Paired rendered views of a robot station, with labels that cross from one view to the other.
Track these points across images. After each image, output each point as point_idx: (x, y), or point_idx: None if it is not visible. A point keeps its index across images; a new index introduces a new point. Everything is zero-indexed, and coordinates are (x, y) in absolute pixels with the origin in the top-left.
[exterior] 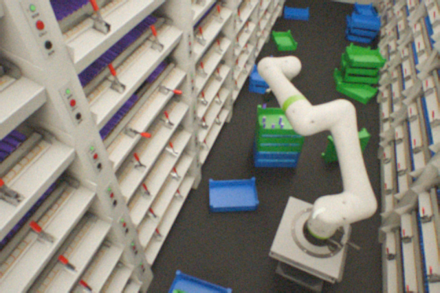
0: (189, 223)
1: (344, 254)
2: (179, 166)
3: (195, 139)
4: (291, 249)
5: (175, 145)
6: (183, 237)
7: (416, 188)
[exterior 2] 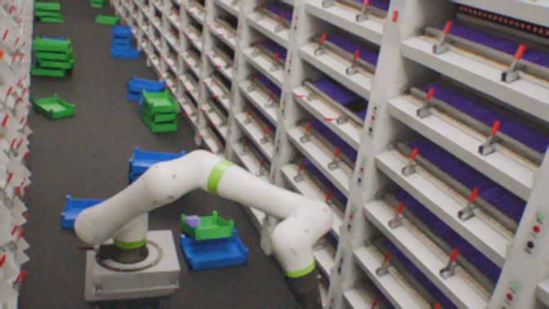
0: (283, 301)
1: (88, 270)
2: (330, 257)
3: (340, 257)
4: (150, 235)
5: (334, 216)
6: (274, 288)
7: (12, 270)
